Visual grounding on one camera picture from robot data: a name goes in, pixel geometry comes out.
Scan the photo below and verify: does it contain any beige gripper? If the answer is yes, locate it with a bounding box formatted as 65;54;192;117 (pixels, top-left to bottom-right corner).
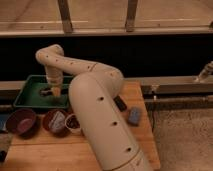
47;77;62;97

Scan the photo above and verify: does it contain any dark brush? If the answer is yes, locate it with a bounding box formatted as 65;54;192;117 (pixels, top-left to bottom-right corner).
39;87;53;97

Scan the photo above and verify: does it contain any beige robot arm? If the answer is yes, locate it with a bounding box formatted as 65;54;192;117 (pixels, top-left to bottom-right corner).
35;44;154;171

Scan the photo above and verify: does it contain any green plastic tray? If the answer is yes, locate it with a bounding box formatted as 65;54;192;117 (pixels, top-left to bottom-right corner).
13;75;72;110

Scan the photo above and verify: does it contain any maroon bowl with white item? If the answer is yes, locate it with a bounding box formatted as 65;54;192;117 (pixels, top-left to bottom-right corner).
42;109;68;136

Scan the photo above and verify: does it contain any small white cup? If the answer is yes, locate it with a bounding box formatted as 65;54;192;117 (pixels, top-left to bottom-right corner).
65;114;81;134

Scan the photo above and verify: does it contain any maroon bowl with purple item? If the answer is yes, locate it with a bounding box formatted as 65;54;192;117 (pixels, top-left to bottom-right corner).
5;108;37;135

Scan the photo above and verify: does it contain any black rectangular block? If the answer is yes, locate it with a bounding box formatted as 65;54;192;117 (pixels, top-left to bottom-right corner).
114;96;127;111

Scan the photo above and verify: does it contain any wooden board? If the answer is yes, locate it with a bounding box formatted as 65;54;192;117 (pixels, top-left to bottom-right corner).
0;81;161;171

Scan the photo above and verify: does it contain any blue sponge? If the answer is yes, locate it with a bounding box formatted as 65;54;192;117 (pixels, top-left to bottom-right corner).
127;107;141;126

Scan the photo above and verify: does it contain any left wooden post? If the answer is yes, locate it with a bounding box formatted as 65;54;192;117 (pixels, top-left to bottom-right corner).
57;0;73;33

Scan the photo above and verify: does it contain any wooden post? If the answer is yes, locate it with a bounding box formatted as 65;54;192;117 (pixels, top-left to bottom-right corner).
125;0;138;32
57;0;73;33

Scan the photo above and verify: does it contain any right wooden post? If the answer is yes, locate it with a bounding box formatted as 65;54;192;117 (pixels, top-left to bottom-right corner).
125;0;138;32

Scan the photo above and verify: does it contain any metal rail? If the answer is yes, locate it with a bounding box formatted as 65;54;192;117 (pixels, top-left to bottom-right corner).
0;75;213;99

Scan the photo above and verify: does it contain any grey hose fitting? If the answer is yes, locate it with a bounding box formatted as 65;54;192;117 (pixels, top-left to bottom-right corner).
196;61;213;82

